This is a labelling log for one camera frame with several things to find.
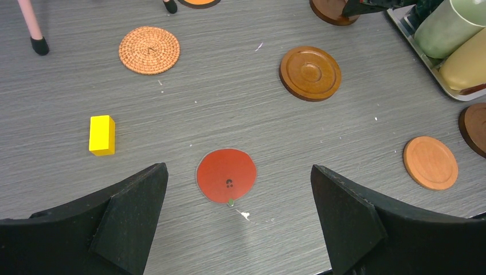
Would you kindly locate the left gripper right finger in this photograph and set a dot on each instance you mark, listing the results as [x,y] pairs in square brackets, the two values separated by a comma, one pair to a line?
[367,232]

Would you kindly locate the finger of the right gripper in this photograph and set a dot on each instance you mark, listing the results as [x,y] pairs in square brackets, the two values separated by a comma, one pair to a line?
[358,7]

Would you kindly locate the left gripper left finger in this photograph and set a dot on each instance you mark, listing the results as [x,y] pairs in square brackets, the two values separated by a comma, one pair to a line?
[106,232]

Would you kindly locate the dark wooden coaster far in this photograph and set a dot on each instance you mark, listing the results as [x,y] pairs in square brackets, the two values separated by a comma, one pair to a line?
[331,11]

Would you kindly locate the dark wooden coaster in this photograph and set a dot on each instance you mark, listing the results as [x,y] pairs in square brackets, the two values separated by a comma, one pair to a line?
[331,11]
[471,124]

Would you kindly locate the brown wooden coaster centre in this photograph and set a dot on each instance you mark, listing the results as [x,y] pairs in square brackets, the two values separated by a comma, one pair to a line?
[310,73]

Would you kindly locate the light orange wooden coaster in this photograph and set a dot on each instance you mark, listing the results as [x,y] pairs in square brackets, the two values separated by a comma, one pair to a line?
[430,163]

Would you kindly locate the red round flat coaster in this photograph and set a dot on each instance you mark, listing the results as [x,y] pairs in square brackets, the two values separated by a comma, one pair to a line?
[226,175]

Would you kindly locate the yellow cup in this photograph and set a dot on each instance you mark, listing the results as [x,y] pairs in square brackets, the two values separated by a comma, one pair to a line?
[465,67]

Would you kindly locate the orange black face coaster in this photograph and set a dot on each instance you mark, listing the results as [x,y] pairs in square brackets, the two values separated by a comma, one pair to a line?
[199,4]

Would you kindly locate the dark wooden coaster near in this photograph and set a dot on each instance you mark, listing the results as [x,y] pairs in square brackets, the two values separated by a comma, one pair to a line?
[471,124]

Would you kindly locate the woven rattan coaster left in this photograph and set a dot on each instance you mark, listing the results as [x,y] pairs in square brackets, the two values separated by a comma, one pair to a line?
[147,63]

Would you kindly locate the metal tray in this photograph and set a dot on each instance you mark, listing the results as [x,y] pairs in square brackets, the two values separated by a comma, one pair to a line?
[406,23]

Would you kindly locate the light green mug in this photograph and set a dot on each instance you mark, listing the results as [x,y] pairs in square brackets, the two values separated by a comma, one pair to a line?
[451,24]

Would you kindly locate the yellow block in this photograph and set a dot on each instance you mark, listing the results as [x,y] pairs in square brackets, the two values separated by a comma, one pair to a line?
[102,135]

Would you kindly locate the pink music stand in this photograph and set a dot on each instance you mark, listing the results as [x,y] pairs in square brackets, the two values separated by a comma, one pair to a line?
[34,26]

